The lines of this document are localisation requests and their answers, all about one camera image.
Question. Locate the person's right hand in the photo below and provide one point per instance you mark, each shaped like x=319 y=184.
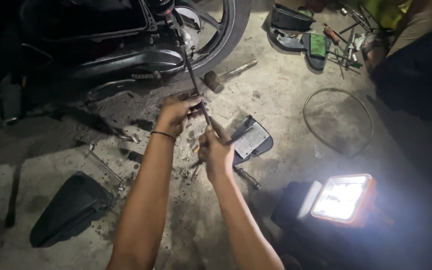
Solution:
x=216 y=152

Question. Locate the person's left hand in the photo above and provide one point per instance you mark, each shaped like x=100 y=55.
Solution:
x=174 y=114

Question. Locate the person's left fingers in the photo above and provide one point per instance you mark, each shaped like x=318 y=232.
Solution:
x=195 y=105

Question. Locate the long dark metal rod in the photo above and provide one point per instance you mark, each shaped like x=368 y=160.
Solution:
x=189 y=71

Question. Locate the black wrist band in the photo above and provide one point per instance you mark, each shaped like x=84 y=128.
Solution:
x=163 y=134

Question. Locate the small bolts on floor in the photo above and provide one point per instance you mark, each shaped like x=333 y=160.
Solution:
x=190 y=170

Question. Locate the black cover with metal plate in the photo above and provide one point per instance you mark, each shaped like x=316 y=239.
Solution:
x=251 y=140

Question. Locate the steel socket wrench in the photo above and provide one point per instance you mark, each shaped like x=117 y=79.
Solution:
x=105 y=167

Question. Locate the black motorcycle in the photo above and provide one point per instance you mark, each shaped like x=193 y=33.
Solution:
x=99 y=48

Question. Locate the grey plastic cover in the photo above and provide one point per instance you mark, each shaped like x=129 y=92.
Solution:
x=285 y=39

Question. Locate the black plastic tray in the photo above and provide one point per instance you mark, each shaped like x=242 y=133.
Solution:
x=291 y=18

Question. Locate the black panel with green pad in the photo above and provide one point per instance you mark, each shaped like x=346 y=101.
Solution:
x=316 y=48

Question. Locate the heap of hand tools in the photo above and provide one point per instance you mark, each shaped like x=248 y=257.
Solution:
x=345 y=41

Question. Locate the black plastic side panel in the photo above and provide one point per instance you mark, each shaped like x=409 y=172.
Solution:
x=69 y=212

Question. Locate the orange work lamp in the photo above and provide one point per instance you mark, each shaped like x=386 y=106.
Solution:
x=343 y=198

